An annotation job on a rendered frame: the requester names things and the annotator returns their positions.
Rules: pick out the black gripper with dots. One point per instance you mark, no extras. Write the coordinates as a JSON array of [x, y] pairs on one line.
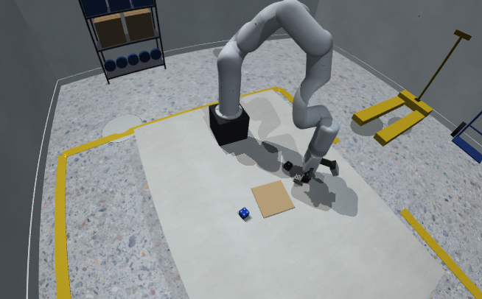
[[310, 165]]

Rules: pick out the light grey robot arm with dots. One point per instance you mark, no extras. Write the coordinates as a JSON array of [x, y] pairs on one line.
[[295, 18]]

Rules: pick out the tan flat mat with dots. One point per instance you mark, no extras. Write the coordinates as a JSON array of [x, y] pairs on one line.
[[272, 198]]

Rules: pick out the grey die with black pips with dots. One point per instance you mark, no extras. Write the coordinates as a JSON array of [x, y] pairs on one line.
[[297, 178]]

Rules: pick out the blue die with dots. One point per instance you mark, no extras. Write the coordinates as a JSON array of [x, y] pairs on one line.
[[244, 213]]

